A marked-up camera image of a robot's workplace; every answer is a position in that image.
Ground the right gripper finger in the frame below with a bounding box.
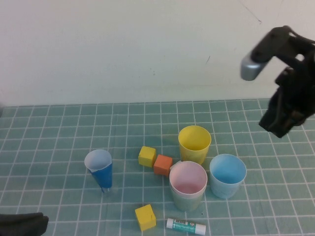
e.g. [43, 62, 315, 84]
[258, 97, 283, 135]
[275, 108, 307, 139]

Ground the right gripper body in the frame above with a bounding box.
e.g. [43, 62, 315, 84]
[269, 66, 315, 118]

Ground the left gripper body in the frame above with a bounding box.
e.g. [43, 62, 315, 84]
[0, 212, 49, 236]

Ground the light blue plastic cup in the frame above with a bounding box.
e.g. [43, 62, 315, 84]
[209, 153, 247, 199]

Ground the yellow plastic cup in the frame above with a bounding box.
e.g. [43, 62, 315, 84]
[178, 125, 212, 166]

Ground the pink plastic cup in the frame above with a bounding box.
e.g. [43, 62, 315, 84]
[169, 160, 208, 199]

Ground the blue paper cone cup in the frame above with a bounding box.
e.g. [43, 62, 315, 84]
[84, 148, 114, 194]

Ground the green grid table mat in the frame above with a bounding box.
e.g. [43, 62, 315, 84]
[0, 97, 315, 236]

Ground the orange cube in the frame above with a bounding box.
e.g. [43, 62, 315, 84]
[153, 154, 173, 177]

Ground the green plastic cup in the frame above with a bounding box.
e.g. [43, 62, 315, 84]
[170, 183, 205, 212]

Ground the yellow cube with notch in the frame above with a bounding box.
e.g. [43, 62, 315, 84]
[134, 204, 157, 232]

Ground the plain yellow cube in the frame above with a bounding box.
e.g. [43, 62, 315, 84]
[138, 146, 157, 168]

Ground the white green glue stick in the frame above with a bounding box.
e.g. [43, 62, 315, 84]
[166, 217, 206, 235]

